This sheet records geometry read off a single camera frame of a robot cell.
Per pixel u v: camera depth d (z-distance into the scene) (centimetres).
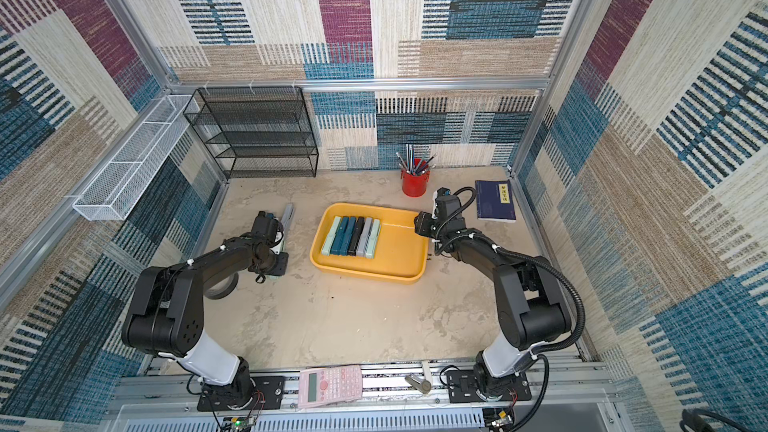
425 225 83
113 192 71
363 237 98
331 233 99
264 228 76
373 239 97
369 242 97
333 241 97
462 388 73
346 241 97
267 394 73
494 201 111
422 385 73
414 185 113
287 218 105
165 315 46
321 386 73
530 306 46
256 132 109
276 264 83
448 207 73
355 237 97
